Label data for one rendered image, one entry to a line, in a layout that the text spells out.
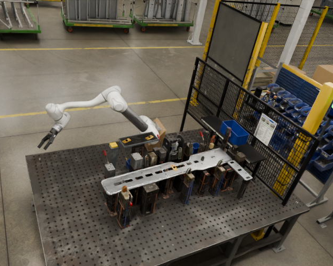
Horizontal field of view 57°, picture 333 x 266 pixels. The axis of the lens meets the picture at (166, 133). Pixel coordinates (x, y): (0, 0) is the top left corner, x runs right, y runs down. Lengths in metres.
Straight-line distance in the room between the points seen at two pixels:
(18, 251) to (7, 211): 0.56
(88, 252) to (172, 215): 0.81
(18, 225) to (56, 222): 1.00
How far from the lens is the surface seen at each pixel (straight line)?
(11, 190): 4.17
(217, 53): 5.53
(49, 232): 2.80
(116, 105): 2.89
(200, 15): 9.61
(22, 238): 3.69
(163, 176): 2.85
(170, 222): 2.89
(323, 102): 2.99
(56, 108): 3.05
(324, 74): 6.88
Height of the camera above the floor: 2.91
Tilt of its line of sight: 34 degrees down
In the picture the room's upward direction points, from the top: 11 degrees clockwise
